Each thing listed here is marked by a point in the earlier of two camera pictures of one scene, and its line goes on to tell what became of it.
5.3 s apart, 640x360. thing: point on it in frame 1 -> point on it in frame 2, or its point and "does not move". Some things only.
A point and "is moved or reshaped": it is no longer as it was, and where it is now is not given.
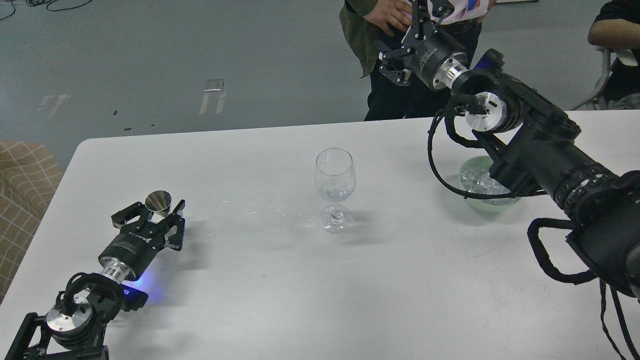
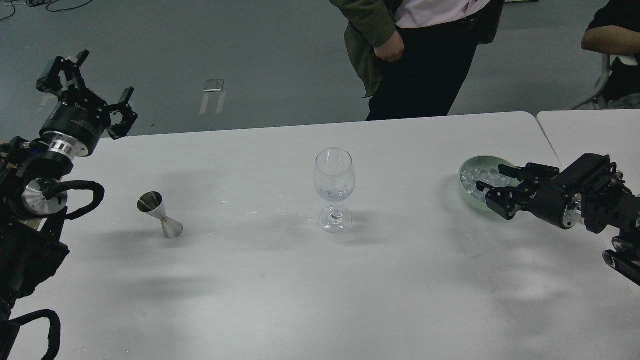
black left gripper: x=134 y=245 -> x=78 y=124
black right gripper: x=439 y=58 -> x=552 y=198
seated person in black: x=616 y=27 does not move
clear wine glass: x=335 y=179 does not move
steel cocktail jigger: x=158 y=202 is moved or reshaped
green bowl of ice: x=475 y=176 does not move
